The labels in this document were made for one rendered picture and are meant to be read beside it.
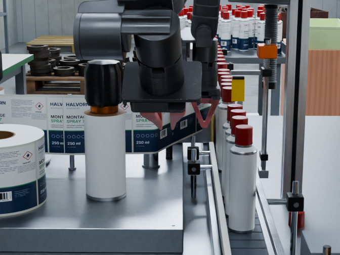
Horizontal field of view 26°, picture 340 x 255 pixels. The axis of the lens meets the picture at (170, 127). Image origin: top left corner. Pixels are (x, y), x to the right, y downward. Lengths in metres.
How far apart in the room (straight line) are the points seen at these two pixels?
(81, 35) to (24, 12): 10.40
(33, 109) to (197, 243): 0.56
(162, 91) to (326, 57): 4.83
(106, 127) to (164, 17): 0.70
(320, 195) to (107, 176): 0.54
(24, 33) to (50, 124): 9.52
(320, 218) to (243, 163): 0.35
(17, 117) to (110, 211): 0.41
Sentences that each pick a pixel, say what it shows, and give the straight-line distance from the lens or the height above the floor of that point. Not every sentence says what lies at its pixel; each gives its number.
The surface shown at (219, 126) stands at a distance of 1.77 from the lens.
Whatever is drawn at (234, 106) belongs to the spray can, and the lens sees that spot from 1.56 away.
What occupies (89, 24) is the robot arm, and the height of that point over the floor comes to 1.32.
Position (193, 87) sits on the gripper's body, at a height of 1.24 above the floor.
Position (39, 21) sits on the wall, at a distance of 11.22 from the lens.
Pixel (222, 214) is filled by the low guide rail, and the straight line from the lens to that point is 1.42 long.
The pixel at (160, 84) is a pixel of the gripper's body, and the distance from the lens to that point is 0.92.
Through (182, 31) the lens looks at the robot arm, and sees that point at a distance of 1.65.
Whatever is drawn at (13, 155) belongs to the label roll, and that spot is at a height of 1.00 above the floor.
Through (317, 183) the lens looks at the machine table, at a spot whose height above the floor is 0.83.
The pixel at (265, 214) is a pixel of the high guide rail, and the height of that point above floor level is 0.96.
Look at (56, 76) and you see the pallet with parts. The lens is 7.33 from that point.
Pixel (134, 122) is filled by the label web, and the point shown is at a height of 1.00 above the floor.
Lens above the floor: 1.41
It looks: 14 degrees down
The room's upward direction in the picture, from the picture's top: straight up
